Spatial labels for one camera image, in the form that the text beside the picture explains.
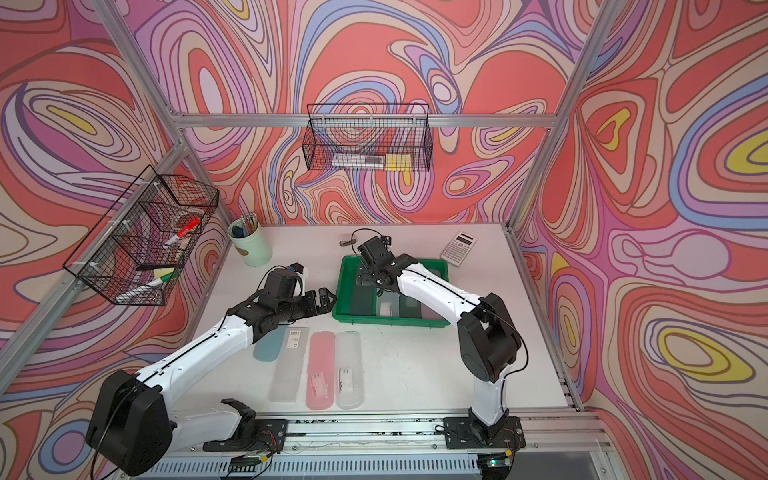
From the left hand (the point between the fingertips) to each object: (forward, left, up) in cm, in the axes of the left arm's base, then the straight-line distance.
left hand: (328, 301), depth 84 cm
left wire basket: (+3, +46, +16) cm, 49 cm away
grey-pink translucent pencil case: (+2, -30, -11) cm, 32 cm away
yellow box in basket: (+37, -20, +22) cm, 47 cm away
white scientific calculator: (+30, -44, -11) cm, 54 cm away
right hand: (+7, -13, -1) cm, 15 cm away
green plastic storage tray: (+15, -2, -9) cm, 18 cm away
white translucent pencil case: (-21, -7, -11) cm, 25 cm away
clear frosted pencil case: (-13, +11, -13) cm, 22 cm away
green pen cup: (+24, +30, +1) cm, 38 cm away
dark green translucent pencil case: (+5, -24, -12) cm, 27 cm away
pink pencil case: (-15, +2, -12) cm, 20 cm away
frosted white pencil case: (+6, -17, -11) cm, 21 cm away
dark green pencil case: (+8, -9, -12) cm, 17 cm away
